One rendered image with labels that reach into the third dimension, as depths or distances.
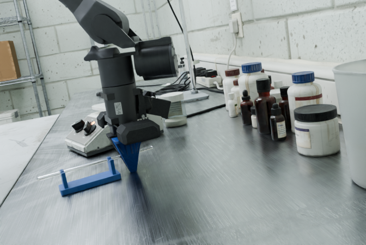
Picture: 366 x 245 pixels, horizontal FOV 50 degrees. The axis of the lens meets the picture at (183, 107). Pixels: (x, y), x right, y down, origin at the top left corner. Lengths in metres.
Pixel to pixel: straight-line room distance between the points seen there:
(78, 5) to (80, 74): 2.74
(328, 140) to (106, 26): 0.39
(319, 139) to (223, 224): 0.24
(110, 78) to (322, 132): 0.34
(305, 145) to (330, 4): 0.35
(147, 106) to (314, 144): 0.28
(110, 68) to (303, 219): 0.37
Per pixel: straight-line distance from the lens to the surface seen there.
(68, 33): 3.40
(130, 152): 0.68
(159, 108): 0.68
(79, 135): 0.91
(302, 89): 0.76
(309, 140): 0.65
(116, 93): 0.65
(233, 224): 0.47
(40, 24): 3.42
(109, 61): 0.64
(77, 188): 0.67
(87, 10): 0.65
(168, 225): 0.50
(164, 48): 0.63
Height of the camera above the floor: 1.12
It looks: 10 degrees down
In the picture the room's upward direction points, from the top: 9 degrees counter-clockwise
